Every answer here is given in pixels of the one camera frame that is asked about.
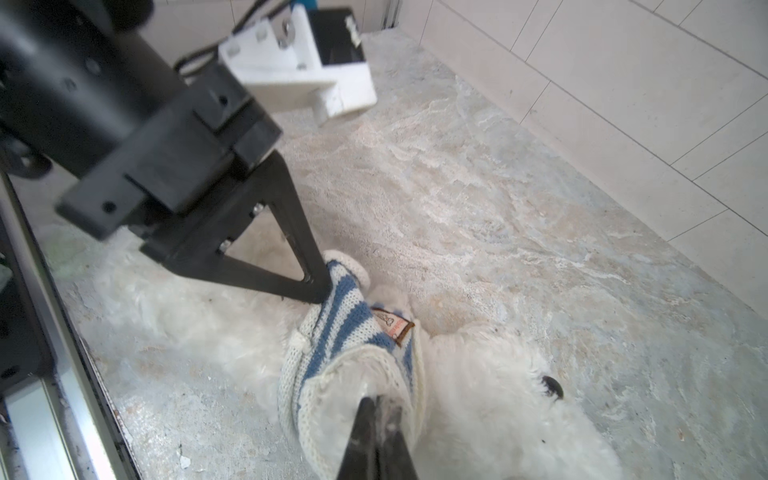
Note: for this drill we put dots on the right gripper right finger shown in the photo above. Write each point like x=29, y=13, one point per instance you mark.
x=393, y=458

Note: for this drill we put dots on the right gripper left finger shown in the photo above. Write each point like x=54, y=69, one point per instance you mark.
x=360, y=460

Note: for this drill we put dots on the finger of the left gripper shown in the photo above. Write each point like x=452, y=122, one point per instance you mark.
x=248, y=233

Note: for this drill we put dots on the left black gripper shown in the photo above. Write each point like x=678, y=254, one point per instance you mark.
x=82, y=90

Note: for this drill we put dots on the white plush teddy bear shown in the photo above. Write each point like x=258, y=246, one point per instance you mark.
x=493, y=411

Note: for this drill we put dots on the blue white striped knit sweater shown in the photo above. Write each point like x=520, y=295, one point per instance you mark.
x=360, y=342

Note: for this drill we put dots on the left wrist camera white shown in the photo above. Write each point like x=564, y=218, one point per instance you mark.
x=303, y=59

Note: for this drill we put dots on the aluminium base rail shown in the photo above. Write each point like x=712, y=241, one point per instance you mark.
x=56, y=419

